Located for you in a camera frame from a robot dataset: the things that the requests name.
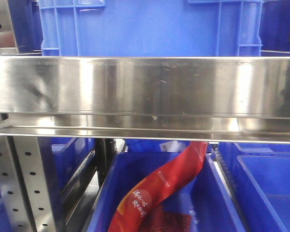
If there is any blue bin left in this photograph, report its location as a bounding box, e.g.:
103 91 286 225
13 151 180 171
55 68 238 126
50 137 95 191

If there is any blue bin with red bag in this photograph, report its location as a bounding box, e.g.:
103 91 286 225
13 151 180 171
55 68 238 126
87 152 245 232

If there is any blue bin right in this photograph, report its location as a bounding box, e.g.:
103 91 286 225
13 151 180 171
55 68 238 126
218 142 290 232

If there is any red snack bag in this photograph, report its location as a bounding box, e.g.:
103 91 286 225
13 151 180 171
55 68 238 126
108 141 208 232

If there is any stainless steel shelf rack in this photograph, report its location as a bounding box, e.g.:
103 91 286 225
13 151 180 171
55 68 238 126
0 56 290 143

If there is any large blue crate upper shelf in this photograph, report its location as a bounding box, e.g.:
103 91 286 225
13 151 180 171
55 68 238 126
39 0 263 57

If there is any perforated steel upright post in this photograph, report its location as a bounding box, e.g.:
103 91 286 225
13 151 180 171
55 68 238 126
0 136 65 232

